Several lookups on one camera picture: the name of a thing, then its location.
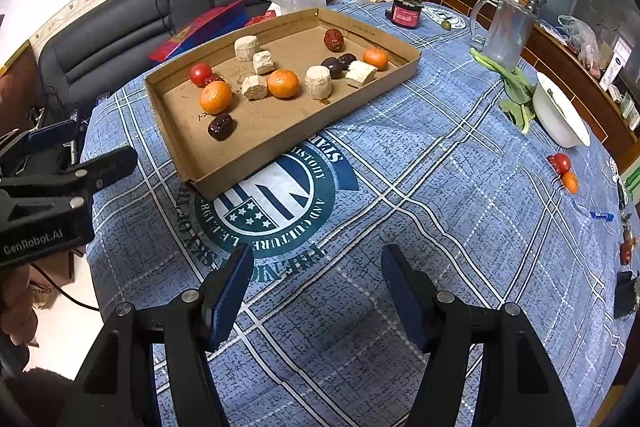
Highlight red packet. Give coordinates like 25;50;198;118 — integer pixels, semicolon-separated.
244;9;278;28

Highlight clear plastic bag red contents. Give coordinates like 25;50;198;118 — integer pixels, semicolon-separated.
557;14;601;72

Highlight person's left forearm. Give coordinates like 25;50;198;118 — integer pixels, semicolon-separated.
0;337;76;427

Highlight black leather sofa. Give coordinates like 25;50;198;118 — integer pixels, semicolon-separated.
37;0;378;132

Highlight dark red jujube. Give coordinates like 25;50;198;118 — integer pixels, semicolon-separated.
207;113;235;141

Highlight white bowl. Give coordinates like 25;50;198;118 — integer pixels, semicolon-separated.
531;72;592;148

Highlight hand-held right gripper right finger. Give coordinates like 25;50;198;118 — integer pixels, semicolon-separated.
381;244;576;427

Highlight wooden counter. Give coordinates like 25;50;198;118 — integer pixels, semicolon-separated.
425;0;640;172

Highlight dark jar red label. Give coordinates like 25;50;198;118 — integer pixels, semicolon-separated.
385;0;423;30

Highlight red and blue box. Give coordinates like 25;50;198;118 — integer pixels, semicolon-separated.
147;0;251;62

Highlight cardboard tray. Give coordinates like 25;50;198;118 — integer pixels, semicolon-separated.
144;7;422;202

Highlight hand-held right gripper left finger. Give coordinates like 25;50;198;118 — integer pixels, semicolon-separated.
70;244;256;427

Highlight black cable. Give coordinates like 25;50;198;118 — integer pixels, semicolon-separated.
30;264;101;312

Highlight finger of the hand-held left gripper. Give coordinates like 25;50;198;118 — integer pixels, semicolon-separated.
0;119;79;178
59;146;139;195

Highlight dark red round object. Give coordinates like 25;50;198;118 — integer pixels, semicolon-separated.
619;227;640;267

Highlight clear glass pitcher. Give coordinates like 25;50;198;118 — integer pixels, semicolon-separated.
469;0;537;70

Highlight white tube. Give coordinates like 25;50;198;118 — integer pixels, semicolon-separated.
600;44;630;92

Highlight green bok choy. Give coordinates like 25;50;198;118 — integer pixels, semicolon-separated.
469;48;538;135

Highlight person's left hand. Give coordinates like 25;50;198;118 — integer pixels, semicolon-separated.
0;264;41;341

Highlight black pouch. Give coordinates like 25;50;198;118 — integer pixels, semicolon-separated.
612;269;640;320

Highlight cardboard box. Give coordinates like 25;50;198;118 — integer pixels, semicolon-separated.
30;247;76;308

